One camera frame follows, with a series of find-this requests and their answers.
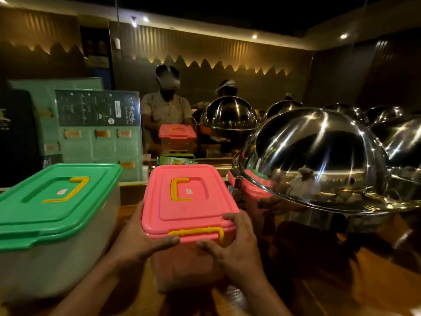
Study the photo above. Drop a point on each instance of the person's right hand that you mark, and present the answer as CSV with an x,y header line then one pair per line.
x,y
240,253

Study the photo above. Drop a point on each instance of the person's left hand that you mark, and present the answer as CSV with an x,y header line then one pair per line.
x,y
135,240

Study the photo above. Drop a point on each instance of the person's right thumb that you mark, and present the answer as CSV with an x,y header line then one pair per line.
x,y
210,248

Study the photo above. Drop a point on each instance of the person's left thumb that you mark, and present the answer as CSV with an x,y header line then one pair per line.
x,y
162,242

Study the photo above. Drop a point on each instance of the pink lidded plastic container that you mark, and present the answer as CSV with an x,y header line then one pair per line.
x,y
190,197

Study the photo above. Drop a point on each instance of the person's left forearm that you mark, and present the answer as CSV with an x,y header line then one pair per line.
x,y
95,289

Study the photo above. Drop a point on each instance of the person's right forearm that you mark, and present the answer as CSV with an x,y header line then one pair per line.
x,y
263,299

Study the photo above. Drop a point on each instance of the green cardboard box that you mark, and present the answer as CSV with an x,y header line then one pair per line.
x,y
176,159

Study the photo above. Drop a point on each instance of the small pink lidded container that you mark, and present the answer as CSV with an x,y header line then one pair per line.
x,y
177,133

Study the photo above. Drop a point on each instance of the green lidded plastic container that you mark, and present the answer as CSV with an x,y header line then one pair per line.
x,y
49,207

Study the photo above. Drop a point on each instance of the green display board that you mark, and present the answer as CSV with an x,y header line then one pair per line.
x,y
88,144

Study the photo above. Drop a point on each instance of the large steel chafing dish dome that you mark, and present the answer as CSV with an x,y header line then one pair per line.
x,y
315,154

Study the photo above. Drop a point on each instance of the dark menu sign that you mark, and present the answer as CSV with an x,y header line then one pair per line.
x,y
95,108

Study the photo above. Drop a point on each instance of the black appliance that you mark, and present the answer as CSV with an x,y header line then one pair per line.
x,y
18,138

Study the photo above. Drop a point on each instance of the white wall device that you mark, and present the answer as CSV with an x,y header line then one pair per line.
x,y
117,43

